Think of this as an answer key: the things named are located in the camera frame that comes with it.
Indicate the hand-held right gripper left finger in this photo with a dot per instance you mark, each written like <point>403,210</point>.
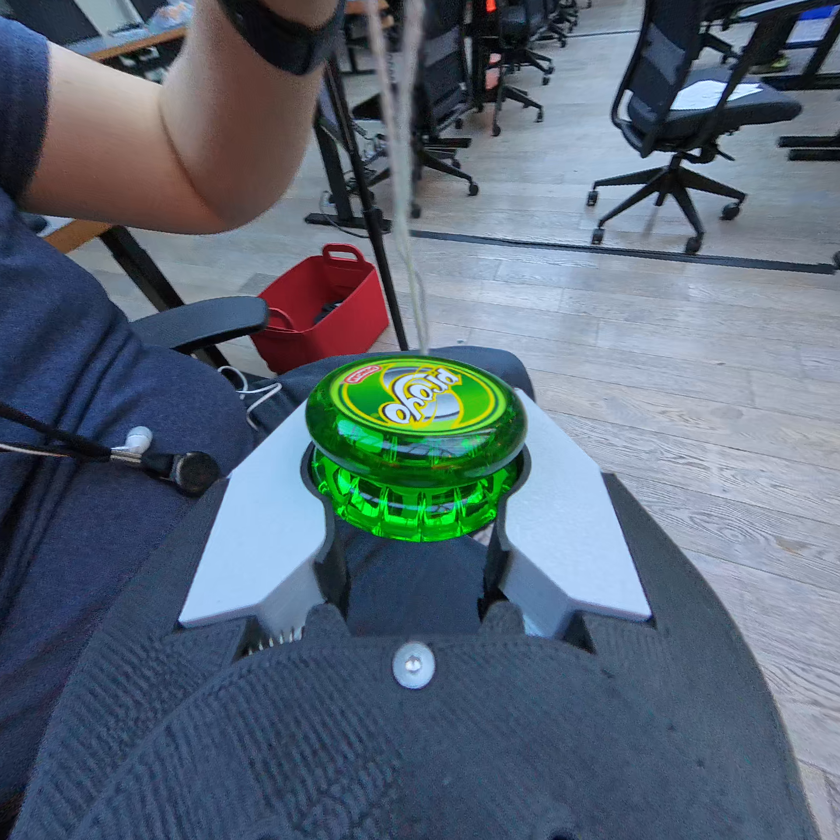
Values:
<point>262,531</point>

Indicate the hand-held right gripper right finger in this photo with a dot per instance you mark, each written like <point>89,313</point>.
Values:
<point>568,544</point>

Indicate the green yoyo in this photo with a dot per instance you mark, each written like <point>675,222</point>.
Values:
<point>413,453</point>

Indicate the person's left forearm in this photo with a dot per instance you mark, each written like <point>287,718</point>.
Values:
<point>164,131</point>

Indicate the black badge reel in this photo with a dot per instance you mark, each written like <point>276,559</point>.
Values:
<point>190,472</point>

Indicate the white earbud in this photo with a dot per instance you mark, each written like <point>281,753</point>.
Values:
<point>138,438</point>

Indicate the person's navy shirt torso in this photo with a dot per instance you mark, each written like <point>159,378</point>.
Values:
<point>79,558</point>

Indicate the black chair armrest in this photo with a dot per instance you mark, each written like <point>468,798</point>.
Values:
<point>210,321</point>

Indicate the red plastic basket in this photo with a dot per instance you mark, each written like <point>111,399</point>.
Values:
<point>341,315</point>

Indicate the wooden desk with black leg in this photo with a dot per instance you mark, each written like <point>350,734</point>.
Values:
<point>138,269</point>

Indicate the black stand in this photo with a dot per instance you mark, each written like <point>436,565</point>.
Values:
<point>377,249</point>

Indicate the white paper sheet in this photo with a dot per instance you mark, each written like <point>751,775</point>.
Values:
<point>709,95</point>

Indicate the black office chair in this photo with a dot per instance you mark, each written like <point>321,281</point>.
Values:
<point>754,111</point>
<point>439,72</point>
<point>518,39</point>

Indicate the black-legged desk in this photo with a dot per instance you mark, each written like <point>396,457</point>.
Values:
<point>814,140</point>

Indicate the black wristband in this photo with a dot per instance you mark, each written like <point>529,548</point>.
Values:
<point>282,39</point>

